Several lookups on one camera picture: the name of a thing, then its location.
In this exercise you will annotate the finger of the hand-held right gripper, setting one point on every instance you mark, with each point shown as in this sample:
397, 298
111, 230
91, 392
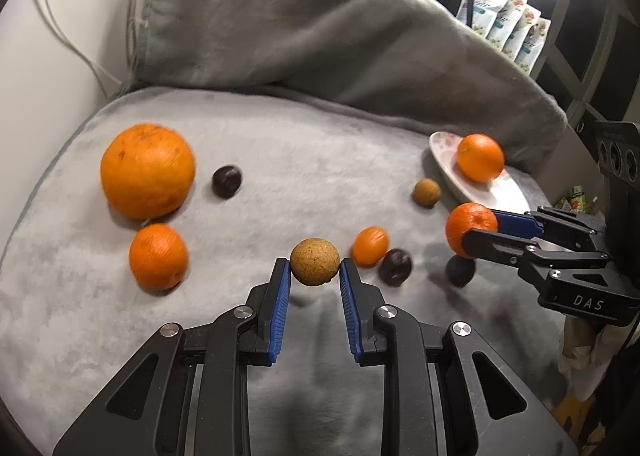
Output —
492, 247
517, 223

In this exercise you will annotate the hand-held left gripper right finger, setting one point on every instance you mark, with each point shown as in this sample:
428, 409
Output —
350, 311

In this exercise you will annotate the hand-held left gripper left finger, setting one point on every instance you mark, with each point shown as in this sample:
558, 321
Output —
281, 306

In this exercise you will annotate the small tangerine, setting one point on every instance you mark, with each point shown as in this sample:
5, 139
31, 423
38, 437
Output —
467, 226

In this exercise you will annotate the floral white plate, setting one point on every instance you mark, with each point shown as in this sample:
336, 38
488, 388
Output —
492, 188

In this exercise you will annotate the brown round longan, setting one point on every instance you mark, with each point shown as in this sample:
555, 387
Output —
315, 262

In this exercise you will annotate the dark plum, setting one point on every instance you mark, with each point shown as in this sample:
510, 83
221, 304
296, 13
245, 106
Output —
459, 272
226, 181
395, 266

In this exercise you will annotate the large spotted orange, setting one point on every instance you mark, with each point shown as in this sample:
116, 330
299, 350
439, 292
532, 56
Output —
147, 171

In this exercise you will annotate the green packet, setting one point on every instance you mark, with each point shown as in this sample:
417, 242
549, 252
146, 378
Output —
577, 198

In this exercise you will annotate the small oval kumquat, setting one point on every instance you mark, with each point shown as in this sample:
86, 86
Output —
370, 246

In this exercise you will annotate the smooth orange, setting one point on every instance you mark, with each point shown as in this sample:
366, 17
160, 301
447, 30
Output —
480, 157

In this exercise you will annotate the small brown longan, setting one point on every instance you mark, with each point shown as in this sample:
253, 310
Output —
426, 192

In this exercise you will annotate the medium orange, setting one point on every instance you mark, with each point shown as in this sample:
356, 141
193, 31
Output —
158, 257

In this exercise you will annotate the white cloth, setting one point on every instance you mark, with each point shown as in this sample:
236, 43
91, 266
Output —
585, 343

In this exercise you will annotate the grey fleece blanket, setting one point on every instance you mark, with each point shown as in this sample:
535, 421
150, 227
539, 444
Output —
310, 51

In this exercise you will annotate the white window frame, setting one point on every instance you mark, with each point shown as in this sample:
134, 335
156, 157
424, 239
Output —
575, 21

